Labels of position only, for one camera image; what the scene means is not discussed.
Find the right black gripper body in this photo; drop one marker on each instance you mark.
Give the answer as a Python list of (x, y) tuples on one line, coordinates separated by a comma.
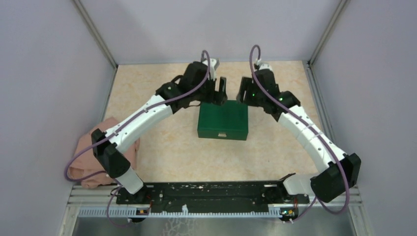
[(256, 97)]

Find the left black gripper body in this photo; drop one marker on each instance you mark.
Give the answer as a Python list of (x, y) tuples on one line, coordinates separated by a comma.
[(207, 93)]

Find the green jewelry box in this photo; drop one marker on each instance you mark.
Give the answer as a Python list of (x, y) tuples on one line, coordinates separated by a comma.
[(226, 122)]

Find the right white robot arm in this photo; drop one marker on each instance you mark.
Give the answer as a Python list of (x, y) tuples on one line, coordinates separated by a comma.
[(337, 171)]

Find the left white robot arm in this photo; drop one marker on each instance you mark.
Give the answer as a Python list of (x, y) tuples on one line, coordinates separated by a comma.
[(110, 145)]

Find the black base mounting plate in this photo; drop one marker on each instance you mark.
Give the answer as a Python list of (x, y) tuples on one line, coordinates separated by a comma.
[(211, 197)]

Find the pink cloth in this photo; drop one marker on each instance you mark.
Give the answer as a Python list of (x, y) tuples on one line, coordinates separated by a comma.
[(87, 164)]

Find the white cable duct strip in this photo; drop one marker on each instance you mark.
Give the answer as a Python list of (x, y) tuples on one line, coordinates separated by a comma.
[(133, 212)]

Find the aluminium frame rail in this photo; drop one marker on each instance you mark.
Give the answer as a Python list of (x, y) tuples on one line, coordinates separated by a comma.
[(106, 196)]

